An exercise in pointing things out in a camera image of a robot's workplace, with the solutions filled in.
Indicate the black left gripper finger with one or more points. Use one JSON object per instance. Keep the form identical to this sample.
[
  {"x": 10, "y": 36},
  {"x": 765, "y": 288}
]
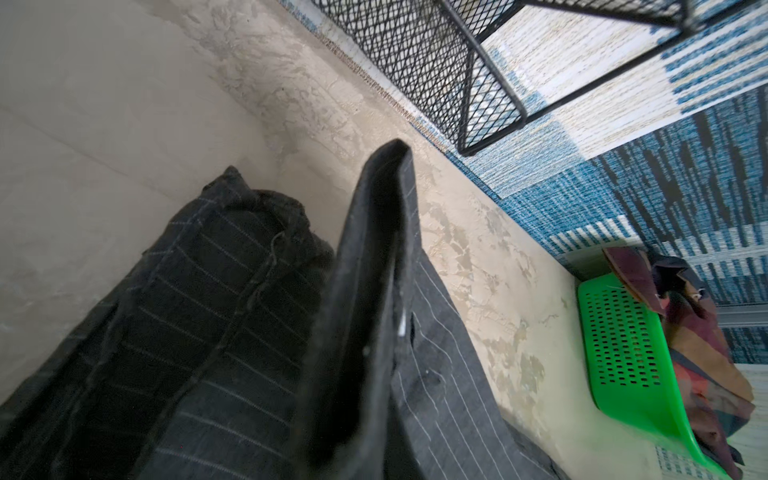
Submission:
[{"x": 400, "y": 462}]

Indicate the grey pinstriped long sleeve shirt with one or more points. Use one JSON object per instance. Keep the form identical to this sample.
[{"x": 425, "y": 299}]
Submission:
[{"x": 242, "y": 346}]

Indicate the green plastic basket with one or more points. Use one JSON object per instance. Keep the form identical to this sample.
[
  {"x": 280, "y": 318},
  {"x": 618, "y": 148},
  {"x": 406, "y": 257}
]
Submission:
[{"x": 631, "y": 374}]

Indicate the plaid red shirt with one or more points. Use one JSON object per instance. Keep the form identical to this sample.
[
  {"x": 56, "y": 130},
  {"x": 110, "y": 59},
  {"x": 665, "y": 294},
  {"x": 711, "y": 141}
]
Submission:
[{"x": 717, "y": 397}]

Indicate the black wire mesh shelf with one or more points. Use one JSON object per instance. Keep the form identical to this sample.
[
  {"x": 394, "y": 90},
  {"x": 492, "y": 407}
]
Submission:
[{"x": 485, "y": 75}]

